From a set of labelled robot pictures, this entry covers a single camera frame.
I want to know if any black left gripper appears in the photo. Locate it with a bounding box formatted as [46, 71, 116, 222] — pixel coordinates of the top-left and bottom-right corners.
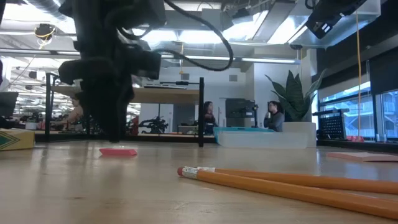
[57, 39, 163, 144]

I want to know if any pink eraser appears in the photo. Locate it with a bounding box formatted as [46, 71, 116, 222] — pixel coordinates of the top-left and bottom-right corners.
[99, 148, 138, 157]

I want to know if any yellow green crayon box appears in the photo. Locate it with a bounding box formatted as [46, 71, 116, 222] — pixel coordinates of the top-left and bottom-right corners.
[0, 128, 35, 152]

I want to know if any clear pencil box blue lid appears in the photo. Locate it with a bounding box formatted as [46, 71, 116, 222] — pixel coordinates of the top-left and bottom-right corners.
[213, 126, 309, 149]

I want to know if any orange pencil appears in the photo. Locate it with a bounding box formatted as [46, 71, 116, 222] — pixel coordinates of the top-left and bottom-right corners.
[177, 167, 398, 220]
[197, 166, 398, 195]

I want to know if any pink sticky note pad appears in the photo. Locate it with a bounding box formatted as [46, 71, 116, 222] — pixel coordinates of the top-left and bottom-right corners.
[326, 151, 398, 163]

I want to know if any person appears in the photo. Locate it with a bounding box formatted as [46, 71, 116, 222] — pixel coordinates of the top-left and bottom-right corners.
[65, 97, 85, 124]
[263, 100, 285, 133]
[203, 101, 219, 135]

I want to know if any white desk calculator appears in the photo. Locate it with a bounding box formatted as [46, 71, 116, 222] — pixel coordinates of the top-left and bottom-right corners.
[143, 82, 187, 90]

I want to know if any dark office chair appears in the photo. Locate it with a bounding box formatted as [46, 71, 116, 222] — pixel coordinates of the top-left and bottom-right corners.
[0, 91, 19, 129]

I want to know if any black cabinet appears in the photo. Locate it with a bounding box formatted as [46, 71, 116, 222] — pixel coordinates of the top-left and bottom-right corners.
[225, 98, 256, 128]

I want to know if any long ceiling light bar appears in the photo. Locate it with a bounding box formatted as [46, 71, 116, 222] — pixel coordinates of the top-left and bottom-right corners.
[0, 48, 302, 65]

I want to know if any green snake plant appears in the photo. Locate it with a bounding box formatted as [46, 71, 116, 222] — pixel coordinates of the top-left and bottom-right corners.
[264, 69, 326, 123]

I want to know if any white plant pot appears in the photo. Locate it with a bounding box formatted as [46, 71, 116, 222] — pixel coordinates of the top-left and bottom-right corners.
[282, 121, 317, 148]

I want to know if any black perforated stand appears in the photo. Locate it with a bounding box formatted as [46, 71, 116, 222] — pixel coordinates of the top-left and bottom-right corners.
[312, 108, 351, 141]

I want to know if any wooden shelf with black frame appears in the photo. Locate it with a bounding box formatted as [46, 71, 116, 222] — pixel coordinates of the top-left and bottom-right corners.
[51, 86, 200, 105]

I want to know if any black ceiling cable reel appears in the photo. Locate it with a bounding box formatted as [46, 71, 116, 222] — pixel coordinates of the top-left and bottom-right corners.
[34, 23, 57, 41]

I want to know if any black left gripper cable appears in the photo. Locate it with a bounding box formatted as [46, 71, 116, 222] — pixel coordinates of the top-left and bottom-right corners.
[152, 0, 234, 72]

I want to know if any yellow hanging cable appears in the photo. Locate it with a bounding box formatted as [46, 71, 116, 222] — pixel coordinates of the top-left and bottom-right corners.
[355, 12, 363, 138]

